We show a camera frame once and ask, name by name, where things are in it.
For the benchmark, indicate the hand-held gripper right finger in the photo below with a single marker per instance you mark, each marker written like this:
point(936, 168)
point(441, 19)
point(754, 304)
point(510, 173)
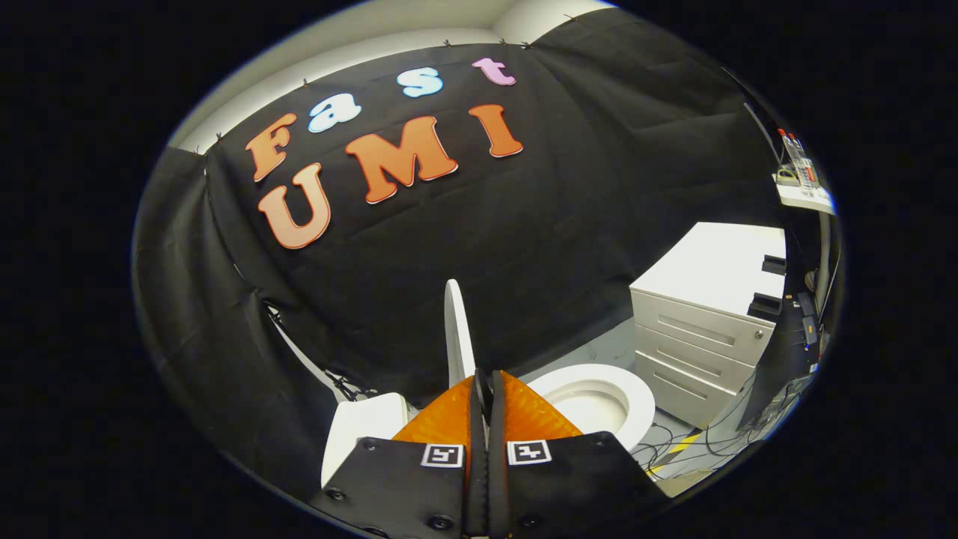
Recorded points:
point(576, 486)

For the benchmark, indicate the black flat box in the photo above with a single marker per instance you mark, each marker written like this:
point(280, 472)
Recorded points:
point(765, 308)
point(774, 265)

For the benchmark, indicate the white toilet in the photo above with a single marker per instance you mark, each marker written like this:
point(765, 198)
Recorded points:
point(599, 382)

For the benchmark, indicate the black computer tower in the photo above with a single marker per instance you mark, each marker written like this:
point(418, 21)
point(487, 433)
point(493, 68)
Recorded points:
point(778, 367)

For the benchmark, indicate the black backdrop cloth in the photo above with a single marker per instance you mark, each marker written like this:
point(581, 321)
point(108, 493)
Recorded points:
point(524, 247)

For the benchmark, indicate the white drawer cabinet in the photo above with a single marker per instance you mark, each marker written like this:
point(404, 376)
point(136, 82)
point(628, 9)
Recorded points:
point(696, 269)

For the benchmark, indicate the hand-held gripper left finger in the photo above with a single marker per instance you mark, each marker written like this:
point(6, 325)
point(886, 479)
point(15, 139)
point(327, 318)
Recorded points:
point(397, 486)

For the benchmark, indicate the clear bottle red cap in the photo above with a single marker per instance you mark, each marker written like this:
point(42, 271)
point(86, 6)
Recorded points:
point(807, 161)
point(795, 161)

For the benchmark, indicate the white backdrop frame pole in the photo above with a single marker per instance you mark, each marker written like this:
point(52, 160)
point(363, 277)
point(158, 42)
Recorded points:
point(303, 350)

